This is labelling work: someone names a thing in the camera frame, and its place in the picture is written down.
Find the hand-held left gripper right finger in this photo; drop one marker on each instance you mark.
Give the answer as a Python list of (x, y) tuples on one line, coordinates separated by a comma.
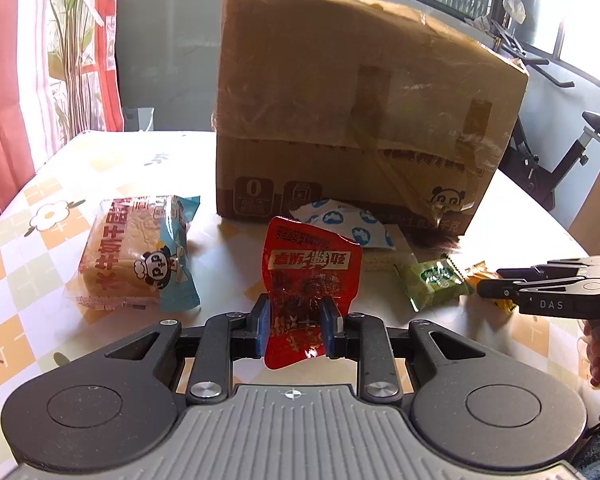
[(330, 330)]

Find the black exercise bike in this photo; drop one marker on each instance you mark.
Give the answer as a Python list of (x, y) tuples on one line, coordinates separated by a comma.
[(537, 175)]

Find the person's right hand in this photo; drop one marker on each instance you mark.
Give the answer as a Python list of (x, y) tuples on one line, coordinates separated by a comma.
[(597, 355)]

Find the white packet with blue print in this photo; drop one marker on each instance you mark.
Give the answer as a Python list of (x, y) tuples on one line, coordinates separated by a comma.
[(340, 222)]

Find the white plastic bag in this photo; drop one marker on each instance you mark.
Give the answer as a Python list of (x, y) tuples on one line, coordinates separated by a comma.
[(514, 9)]

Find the orange snack packet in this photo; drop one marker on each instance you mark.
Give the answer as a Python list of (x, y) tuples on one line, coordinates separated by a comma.
[(482, 272)]

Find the brown cardboard box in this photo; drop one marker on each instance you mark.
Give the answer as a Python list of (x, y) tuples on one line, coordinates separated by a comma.
[(355, 110)]

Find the red snack packet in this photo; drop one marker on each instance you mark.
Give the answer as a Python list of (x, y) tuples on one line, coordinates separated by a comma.
[(305, 265)]

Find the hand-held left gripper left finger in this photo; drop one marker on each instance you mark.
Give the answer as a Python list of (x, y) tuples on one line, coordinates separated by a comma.
[(262, 327)]

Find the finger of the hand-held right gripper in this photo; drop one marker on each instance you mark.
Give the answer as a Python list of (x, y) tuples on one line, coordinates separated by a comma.
[(555, 297), (570, 267)]

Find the beige rag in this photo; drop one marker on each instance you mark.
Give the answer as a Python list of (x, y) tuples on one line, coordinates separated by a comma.
[(484, 22)]

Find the green snack packet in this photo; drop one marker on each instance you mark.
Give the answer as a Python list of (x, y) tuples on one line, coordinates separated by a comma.
[(432, 280)]

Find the blue and clear bread packet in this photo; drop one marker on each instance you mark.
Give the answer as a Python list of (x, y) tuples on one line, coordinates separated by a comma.
[(125, 250)]

